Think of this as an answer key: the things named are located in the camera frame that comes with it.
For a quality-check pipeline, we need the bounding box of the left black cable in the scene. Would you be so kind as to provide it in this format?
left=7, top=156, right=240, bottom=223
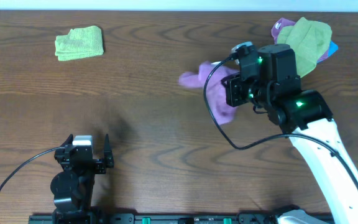
left=0, top=146, right=62, bottom=224

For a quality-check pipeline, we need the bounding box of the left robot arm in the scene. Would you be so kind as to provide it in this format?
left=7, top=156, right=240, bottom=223
left=50, top=135, right=114, bottom=224

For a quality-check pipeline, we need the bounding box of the folded light green cloth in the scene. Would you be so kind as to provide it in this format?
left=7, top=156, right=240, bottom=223
left=55, top=26, right=104, bottom=62

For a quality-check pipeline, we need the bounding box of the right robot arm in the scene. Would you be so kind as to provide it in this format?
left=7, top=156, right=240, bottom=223
left=222, top=42, right=358, bottom=223

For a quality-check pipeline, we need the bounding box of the right black cable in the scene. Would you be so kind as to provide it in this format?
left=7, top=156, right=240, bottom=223
left=203, top=54, right=358, bottom=224

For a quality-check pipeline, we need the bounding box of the blue cloth under pile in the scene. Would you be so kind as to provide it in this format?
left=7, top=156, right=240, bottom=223
left=317, top=41, right=339, bottom=63

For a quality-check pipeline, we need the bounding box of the purple microfibre cloth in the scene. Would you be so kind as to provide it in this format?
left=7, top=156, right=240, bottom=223
left=178, top=61, right=238, bottom=125

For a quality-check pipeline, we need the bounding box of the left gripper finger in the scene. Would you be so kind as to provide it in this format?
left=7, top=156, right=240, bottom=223
left=103, top=134, right=113, bottom=162
left=61, top=134, right=73, bottom=147

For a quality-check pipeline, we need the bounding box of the black cable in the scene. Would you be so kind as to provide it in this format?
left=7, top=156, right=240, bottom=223
left=203, top=54, right=358, bottom=224
left=0, top=146, right=62, bottom=224

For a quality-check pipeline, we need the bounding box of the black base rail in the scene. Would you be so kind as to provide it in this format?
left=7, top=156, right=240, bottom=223
left=28, top=212, right=335, bottom=224

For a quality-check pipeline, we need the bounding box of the crumpled olive green cloth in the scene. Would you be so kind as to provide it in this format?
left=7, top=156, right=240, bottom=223
left=273, top=17, right=332, bottom=77

